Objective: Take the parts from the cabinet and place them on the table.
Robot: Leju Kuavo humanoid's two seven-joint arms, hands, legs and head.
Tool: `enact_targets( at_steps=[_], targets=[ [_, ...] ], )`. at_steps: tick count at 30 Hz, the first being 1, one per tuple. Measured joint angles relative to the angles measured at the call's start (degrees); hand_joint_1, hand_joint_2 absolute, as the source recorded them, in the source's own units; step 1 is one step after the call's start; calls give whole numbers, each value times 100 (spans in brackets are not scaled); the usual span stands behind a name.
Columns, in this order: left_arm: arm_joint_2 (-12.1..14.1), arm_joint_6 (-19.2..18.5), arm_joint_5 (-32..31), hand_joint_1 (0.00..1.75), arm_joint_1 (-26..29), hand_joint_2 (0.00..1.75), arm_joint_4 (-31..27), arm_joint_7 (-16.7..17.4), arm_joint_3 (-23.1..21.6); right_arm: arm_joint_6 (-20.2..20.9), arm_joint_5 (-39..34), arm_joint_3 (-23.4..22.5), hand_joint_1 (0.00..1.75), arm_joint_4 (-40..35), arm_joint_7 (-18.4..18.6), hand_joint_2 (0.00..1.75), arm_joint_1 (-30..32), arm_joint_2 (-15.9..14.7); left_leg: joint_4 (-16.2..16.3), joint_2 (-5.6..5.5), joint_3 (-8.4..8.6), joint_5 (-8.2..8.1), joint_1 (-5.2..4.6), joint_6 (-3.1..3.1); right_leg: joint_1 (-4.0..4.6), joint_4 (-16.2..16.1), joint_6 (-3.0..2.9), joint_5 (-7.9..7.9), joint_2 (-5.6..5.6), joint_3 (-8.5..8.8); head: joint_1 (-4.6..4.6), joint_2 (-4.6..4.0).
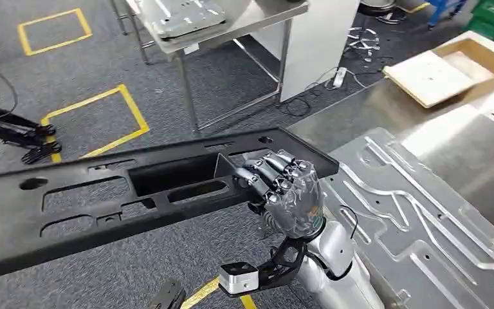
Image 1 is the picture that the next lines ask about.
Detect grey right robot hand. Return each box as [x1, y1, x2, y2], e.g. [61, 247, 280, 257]
[232, 149, 327, 241]

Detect black plastic frame panel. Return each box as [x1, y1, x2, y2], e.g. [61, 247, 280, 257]
[0, 127, 340, 283]

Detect white power strip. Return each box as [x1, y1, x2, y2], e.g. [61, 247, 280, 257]
[332, 66, 348, 89]

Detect embossed sheet metal plate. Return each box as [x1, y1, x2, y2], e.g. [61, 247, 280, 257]
[321, 127, 494, 309]

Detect white cabinet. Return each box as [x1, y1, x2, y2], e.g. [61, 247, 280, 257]
[251, 0, 361, 103]

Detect black robot foot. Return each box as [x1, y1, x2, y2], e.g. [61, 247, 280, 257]
[147, 279, 187, 309]

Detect steel workbench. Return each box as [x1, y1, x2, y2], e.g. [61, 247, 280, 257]
[287, 30, 494, 309]

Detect silver tape scraps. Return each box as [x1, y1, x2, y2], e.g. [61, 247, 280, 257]
[345, 26, 382, 62]

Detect shallow wooden box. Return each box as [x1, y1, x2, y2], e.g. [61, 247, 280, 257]
[382, 37, 494, 109]

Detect grey metal tray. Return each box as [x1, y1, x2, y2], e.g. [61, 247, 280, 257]
[151, 0, 227, 40]

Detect green plastic crate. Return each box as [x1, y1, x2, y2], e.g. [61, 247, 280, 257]
[462, 0, 494, 42]

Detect black legged stand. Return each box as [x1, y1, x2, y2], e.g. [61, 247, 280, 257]
[0, 30, 63, 165]

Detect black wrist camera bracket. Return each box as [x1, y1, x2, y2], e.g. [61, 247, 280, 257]
[255, 236, 309, 291]

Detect black floor cable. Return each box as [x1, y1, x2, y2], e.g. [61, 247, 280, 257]
[279, 97, 312, 118]

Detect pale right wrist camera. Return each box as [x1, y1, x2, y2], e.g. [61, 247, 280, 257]
[218, 261, 260, 297]

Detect white power cable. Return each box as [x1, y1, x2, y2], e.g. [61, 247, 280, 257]
[304, 66, 367, 91]

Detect steel frame table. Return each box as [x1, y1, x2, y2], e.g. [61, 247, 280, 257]
[110, 0, 309, 133]

